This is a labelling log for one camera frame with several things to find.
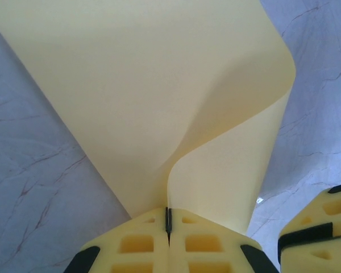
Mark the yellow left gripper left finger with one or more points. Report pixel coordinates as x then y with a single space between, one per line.
136 250

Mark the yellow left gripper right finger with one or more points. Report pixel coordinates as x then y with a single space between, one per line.
216 250

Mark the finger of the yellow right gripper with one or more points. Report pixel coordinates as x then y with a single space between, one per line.
324 256
329 210

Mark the yellow square paper sheet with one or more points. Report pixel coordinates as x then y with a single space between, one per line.
130 99

